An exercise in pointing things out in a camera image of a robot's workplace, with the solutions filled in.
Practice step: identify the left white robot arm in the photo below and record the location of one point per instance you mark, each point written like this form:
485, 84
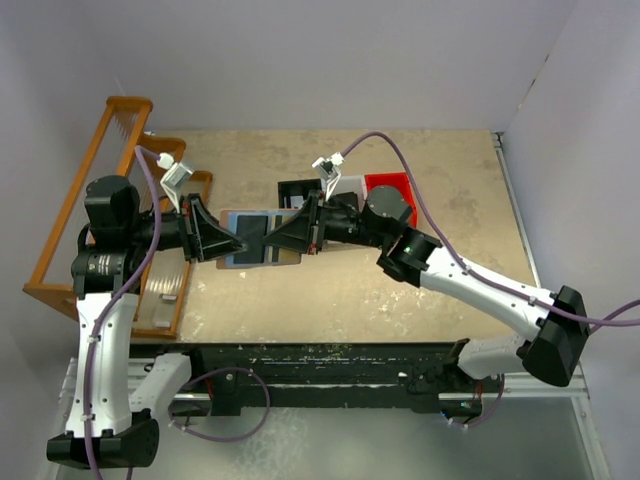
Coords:
108, 426

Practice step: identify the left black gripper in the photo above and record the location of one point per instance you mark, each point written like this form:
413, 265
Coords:
189, 228

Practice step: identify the pink leather card holder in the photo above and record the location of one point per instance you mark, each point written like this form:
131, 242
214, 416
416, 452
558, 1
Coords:
252, 226

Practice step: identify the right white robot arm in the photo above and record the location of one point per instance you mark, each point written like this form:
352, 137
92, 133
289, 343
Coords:
546, 341

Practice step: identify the gold card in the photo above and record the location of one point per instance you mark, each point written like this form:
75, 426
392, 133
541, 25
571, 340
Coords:
283, 257

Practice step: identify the white plastic bin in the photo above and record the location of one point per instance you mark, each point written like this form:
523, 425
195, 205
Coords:
352, 187

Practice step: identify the black plastic bin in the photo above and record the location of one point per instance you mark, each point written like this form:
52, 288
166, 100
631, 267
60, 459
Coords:
293, 193

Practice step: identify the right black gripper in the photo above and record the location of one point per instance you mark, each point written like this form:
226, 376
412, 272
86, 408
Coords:
316, 222

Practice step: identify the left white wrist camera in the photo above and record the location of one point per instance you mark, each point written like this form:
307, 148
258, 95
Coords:
175, 176

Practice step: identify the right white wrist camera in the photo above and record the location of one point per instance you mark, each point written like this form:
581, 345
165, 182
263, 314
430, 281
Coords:
329, 169

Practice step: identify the black metal base frame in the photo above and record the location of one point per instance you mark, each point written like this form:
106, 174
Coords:
422, 377

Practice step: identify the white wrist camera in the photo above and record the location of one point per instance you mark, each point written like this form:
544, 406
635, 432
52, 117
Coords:
175, 176
329, 169

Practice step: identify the red plastic bin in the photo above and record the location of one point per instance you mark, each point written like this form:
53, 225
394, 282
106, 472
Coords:
399, 181

